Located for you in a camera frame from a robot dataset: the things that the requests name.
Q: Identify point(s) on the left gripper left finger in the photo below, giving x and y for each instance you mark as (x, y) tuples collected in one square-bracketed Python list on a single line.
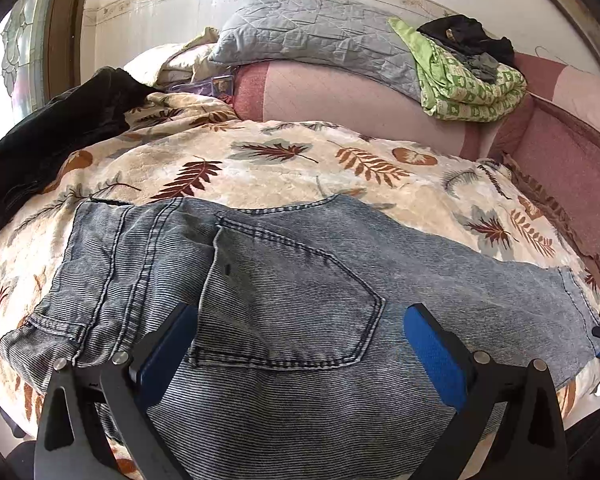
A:
[(156, 358)]

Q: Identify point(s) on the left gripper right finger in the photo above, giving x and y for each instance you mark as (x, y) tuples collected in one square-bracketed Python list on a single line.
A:
[(448, 363)]

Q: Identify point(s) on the grey-blue denim pants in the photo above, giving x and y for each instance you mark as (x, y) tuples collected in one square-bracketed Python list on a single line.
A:
[(300, 368)]

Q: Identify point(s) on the operator's black trouser leg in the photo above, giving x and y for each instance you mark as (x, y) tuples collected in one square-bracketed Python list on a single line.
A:
[(583, 445)]

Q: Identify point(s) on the cream leaf-print blanket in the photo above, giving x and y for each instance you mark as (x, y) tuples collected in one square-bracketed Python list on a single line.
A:
[(183, 146)]

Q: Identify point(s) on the black garment on left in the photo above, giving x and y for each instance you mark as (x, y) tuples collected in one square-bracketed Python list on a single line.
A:
[(32, 152)]

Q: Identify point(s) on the purple patterned cloth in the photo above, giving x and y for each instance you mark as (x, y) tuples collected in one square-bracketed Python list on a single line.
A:
[(218, 87)]

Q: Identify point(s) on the green patterned folded cloth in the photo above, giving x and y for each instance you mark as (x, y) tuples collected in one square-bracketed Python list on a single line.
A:
[(451, 91)]

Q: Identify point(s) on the cream pillow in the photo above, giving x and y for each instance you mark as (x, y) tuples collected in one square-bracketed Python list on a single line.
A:
[(178, 62)]

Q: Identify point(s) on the black and grey clothes pile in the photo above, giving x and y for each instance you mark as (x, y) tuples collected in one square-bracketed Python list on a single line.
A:
[(468, 42)]

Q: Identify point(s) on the grey quilted blanket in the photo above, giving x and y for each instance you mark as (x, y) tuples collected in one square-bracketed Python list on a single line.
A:
[(337, 33)]

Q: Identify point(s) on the wooden window frame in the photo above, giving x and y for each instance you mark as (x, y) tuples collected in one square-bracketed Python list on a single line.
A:
[(39, 55)]

